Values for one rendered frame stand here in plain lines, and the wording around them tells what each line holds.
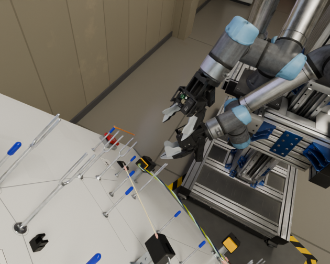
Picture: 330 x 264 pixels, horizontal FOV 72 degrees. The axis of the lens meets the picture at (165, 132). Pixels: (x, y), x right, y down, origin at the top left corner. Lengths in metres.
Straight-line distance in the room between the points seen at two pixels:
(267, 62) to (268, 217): 1.46
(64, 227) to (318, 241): 2.17
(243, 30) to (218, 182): 1.48
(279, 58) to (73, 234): 0.62
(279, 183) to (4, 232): 2.02
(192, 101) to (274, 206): 1.55
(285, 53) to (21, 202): 0.67
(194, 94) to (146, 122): 1.83
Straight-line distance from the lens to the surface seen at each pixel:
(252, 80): 1.19
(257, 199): 2.00
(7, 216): 0.39
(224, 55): 0.61
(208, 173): 1.95
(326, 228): 2.50
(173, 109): 0.71
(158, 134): 2.35
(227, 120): 0.83
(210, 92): 0.66
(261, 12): 1.04
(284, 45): 0.72
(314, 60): 0.93
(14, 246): 0.36
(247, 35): 0.61
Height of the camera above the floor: 1.82
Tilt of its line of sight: 50 degrees down
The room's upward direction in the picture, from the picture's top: 11 degrees clockwise
